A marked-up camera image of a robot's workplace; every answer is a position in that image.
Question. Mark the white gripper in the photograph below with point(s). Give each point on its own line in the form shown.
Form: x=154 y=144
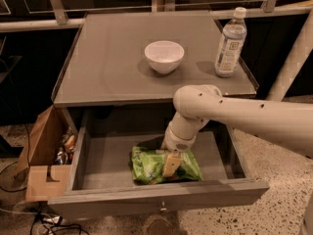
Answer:
x=175 y=144

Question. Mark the green rice chip bag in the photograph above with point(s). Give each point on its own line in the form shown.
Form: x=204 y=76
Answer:
x=147 y=166

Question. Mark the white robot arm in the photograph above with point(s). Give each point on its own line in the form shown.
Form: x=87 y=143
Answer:
x=287 y=208

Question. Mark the metal drawer knob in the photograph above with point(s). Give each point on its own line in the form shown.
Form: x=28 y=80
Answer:
x=163 y=208

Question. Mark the open grey top drawer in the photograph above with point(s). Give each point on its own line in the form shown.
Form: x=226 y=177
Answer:
x=100 y=180

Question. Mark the grey cabinet with counter top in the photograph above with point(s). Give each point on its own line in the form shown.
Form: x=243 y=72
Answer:
x=108 y=66

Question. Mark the white ceramic bowl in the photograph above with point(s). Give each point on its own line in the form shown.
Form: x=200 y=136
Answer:
x=164 y=56

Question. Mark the snack packets in box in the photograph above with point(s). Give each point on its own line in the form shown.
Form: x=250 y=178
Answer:
x=65 y=152

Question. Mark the brown cardboard box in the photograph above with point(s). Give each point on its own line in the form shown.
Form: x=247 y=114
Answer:
x=46 y=180

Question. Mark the clear plastic water bottle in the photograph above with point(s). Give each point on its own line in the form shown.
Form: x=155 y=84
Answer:
x=231 y=43

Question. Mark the metal railing frame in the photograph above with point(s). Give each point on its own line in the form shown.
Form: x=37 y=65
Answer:
x=28 y=15

